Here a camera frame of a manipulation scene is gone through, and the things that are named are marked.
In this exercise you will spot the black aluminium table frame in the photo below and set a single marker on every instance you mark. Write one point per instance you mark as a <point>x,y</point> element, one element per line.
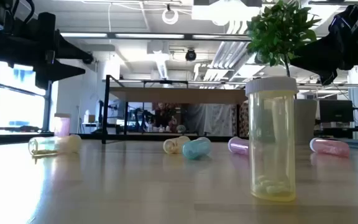
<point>89,136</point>

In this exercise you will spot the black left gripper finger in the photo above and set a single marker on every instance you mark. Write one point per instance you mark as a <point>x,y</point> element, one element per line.
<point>67,51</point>
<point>54,71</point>

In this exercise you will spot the purple pill bottle white cap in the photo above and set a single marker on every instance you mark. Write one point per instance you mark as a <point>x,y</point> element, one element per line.
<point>238,145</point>
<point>62,126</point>

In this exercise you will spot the person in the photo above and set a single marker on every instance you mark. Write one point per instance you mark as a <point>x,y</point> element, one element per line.
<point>165,116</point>

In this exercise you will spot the black computer monitor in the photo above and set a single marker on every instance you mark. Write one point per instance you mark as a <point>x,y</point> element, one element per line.
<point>336,111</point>

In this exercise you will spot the small green round object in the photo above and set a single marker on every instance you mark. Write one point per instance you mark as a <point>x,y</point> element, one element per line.
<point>181,128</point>

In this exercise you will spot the grey hanging cloth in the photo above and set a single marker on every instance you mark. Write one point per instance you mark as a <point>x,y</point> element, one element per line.
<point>194,116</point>

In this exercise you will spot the white plant pot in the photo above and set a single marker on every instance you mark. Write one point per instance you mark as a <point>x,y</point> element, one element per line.
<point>306,121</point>

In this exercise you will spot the wooden shelf black metal frame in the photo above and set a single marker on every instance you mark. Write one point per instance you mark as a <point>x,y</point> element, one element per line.
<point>179,96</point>

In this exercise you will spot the patterned hanging cloth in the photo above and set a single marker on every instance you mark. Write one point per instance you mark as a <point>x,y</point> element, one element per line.
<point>244,118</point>

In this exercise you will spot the white hanging cloth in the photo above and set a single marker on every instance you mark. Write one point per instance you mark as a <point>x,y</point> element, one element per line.
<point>217,119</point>

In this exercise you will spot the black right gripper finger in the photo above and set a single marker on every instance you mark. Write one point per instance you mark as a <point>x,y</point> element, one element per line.
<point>319,59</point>
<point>328,77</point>

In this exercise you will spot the white ceiling air duct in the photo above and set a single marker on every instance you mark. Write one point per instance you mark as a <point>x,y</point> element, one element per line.
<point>160,59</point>

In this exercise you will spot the small cardboard box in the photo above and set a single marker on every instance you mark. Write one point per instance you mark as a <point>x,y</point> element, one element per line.
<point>89,119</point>

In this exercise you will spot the green leafy plant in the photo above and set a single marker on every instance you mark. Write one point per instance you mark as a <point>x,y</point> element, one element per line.
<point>278,31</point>

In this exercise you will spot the teal pill bottle white cap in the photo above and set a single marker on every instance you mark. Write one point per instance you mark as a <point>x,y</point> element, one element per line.
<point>196,148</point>

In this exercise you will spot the black ceiling spotlight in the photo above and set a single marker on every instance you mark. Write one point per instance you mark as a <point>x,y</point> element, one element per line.
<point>190,55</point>
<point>88,59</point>

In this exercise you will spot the red pill bottle white cap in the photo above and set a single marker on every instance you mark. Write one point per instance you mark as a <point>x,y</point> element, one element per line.
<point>329,147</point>

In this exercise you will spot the yellow pill bottle white cap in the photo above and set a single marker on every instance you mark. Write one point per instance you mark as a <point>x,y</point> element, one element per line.
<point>272,140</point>
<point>54,144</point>
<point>172,145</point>

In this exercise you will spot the long linear ceiling light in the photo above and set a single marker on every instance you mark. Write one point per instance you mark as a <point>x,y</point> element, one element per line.
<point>149,36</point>

